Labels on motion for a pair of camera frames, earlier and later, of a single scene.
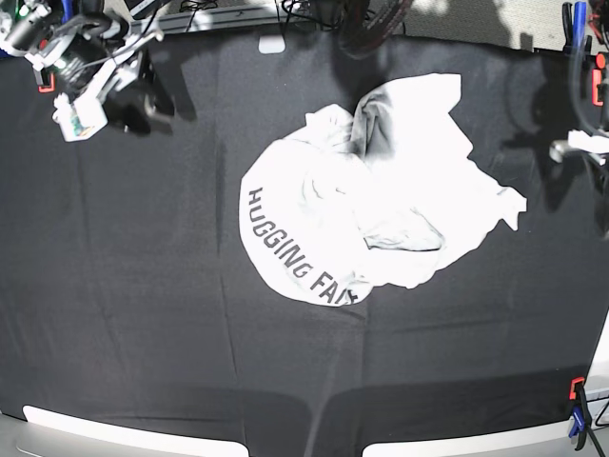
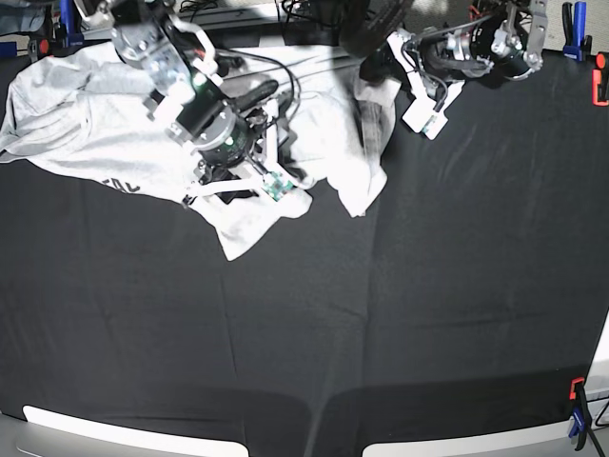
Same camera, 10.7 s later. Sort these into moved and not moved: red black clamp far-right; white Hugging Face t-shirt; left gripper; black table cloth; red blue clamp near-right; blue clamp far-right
Moved: white Hugging Face t-shirt; left gripper
Not moved: black table cloth; red blue clamp near-right; red black clamp far-right; blue clamp far-right
